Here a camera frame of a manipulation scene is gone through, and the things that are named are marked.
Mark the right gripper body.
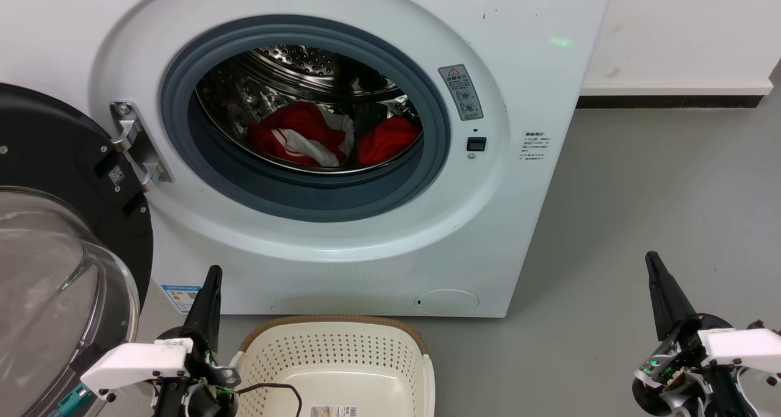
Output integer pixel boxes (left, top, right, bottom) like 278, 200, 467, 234
632, 313, 758, 417

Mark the white wall ledge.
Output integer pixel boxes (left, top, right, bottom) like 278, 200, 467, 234
580, 78, 774, 97

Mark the thin black cable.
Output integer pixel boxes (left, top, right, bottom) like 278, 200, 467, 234
235, 383, 303, 417

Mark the stainless steel washing machine drum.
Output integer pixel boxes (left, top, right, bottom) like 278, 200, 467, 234
196, 45, 423, 173

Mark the blue energy label sticker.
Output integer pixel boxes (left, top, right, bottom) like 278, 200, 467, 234
160, 284, 202, 314

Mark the black washer door with glass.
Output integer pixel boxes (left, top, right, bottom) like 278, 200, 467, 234
0, 82, 153, 417

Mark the red and white striped garment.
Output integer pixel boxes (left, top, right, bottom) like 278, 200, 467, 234
247, 102, 356, 167

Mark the black baseboard strip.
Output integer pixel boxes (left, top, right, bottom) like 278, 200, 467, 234
577, 95, 765, 109

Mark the silver metal door hinge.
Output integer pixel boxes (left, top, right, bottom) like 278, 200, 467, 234
110, 100, 175, 192

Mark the grey rubber door gasket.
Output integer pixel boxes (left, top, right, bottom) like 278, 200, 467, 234
160, 15, 452, 223

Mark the grey warning label sticker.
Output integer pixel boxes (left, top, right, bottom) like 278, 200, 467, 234
438, 63, 484, 121

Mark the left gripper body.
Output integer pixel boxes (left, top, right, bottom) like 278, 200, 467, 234
153, 327, 242, 417

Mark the cream perforated laundry basket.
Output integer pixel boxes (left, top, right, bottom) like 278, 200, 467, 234
229, 315, 436, 417

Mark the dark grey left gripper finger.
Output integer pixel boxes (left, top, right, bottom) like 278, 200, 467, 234
182, 265, 223, 352

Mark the white text instruction sticker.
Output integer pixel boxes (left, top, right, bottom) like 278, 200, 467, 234
520, 130, 550, 162

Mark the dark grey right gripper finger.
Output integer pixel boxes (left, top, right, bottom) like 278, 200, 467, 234
645, 251, 698, 342

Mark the white front-load washing machine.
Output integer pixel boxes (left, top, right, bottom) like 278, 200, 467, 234
0, 0, 616, 318

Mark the round white filter cover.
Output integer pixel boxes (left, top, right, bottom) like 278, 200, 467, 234
415, 289, 480, 316

